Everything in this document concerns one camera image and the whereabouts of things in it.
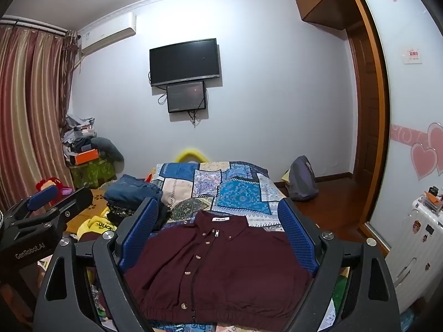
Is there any brown cardboard box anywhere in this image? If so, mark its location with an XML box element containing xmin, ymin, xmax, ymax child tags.
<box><xmin>65</xmin><ymin>189</ymin><xmax>107</xmax><ymax>234</ymax></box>

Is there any small black wall monitor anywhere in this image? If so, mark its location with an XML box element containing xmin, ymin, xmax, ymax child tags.
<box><xmin>167</xmin><ymin>81</ymin><xmax>206</xmax><ymax>113</ymax></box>

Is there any white wall air conditioner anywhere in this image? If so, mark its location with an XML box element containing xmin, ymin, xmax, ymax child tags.
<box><xmin>81</xmin><ymin>12</ymin><xmax>136</xmax><ymax>56</ymax></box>

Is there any purple grey backpack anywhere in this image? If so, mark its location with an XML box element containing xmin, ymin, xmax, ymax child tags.
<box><xmin>287</xmin><ymin>155</ymin><xmax>319</xmax><ymax>202</ymax></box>

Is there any yellow curved headrest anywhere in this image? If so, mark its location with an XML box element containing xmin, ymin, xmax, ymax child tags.
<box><xmin>174</xmin><ymin>148</ymin><xmax>209</xmax><ymax>163</ymax></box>

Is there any clutter pile of clothes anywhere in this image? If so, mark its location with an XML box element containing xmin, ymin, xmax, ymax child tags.
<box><xmin>61</xmin><ymin>114</ymin><xmax>124</xmax><ymax>166</ymax></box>

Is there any frosted sliding wardrobe door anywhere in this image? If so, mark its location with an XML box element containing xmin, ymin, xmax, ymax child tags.
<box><xmin>365</xmin><ymin>0</ymin><xmax>442</xmax><ymax>247</ymax></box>

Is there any folded blue denim garment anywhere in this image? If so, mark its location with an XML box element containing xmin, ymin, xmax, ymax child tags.
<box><xmin>104</xmin><ymin>174</ymin><xmax>162</xmax><ymax>210</ymax></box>

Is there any black patterned folded garment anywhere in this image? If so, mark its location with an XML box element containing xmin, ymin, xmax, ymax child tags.
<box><xmin>106</xmin><ymin>202</ymin><xmax>171</xmax><ymax>232</ymax></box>

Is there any orange box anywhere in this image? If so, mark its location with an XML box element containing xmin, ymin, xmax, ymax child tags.
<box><xmin>70</xmin><ymin>149</ymin><xmax>99</xmax><ymax>166</ymax></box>

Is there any white sticker suitcase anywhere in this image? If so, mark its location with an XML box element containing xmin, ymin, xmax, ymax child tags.
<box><xmin>385</xmin><ymin>193</ymin><xmax>442</xmax><ymax>313</ymax></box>

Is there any blue patchwork bed quilt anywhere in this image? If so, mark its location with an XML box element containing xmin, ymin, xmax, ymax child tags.
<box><xmin>151</xmin><ymin>161</ymin><xmax>285</xmax><ymax>232</ymax></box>

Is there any wooden wardrobe frame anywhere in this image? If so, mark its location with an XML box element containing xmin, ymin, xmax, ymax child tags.
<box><xmin>295</xmin><ymin>0</ymin><xmax>390</xmax><ymax>253</ymax></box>

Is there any black wall television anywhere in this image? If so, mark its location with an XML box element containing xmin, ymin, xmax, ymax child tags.
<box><xmin>150</xmin><ymin>38</ymin><xmax>221</xmax><ymax>86</ymax></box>

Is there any yellow duck print shirt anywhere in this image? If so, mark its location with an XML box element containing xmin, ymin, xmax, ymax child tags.
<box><xmin>77</xmin><ymin>216</ymin><xmax>117</xmax><ymax>241</ymax></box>

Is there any red striped curtain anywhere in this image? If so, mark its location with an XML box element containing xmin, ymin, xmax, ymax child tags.
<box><xmin>1</xmin><ymin>25</ymin><xmax>78</xmax><ymax>211</ymax></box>

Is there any red toy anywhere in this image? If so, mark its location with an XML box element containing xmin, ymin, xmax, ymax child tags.
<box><xmin>35</xmin><ymin>177</ymin><xmax>73</xmax><ymax>197</ymax></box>

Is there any maroon button shirt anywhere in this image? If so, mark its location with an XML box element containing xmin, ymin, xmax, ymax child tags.
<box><xmin>125</xmin><ymin>211</ymin><xmax>311</xmax><ymax>331</ymax></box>

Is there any green patterned storage box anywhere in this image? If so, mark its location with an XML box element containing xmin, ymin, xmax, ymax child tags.
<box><xmin>69</xmin><ymin>158</ymin><xmax>116</xmax><ymax>189</ymax></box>

